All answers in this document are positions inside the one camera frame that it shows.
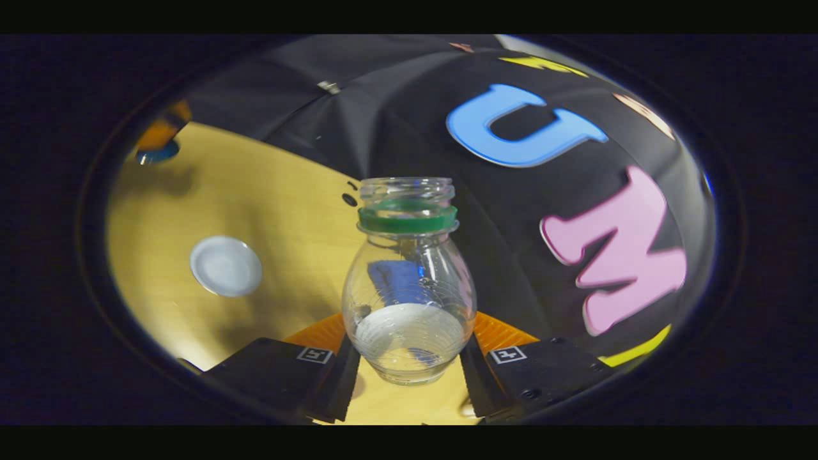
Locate clear plastic water bottle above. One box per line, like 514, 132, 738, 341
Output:
341, 177, 478, 386

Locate black backdrop cloth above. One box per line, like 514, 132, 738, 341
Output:
185, 35, 716, 371

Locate teal teacup lid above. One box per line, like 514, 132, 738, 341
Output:
135, 139, 181, 165

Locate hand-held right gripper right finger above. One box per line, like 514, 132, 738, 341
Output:
459, 311, 615, 425

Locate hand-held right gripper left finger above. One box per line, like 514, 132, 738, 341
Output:
200, 312, 362, 425

